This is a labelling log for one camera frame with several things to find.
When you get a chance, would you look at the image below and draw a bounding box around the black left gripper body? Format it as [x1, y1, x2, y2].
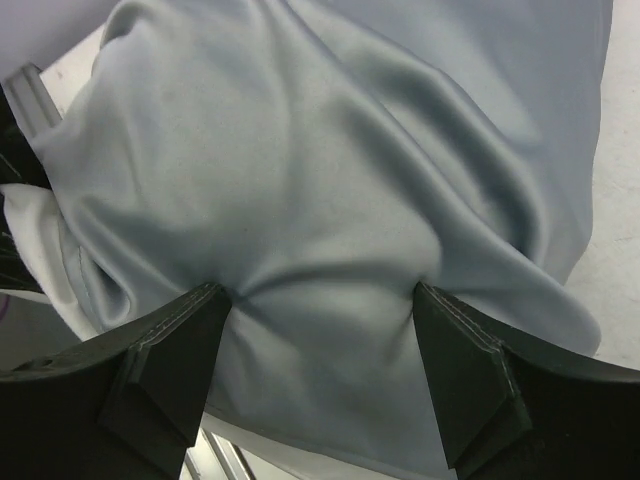
[0, 92, 50, 189]

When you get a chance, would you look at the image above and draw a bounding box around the aluminium front rail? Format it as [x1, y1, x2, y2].
[180, 429, 257, 480]

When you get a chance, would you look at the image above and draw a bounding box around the aluminium back rail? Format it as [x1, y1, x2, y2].
[1, 64, 61, 139]

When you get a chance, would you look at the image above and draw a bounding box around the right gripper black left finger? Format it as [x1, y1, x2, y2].
[1, 284, 231, 479]

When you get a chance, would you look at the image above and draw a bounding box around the aluminium rail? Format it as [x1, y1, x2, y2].
[1, 64, 61, 139]
[180, 429, 257, 480]

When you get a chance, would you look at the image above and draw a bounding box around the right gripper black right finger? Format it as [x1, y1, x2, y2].
[413, 284, 639, 479]

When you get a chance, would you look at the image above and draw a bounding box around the grey pillowcase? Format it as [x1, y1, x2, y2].
[35, 1, 613, 478]

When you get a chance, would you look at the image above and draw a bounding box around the white pillow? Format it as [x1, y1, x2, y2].
[1, 184, 96, 341]

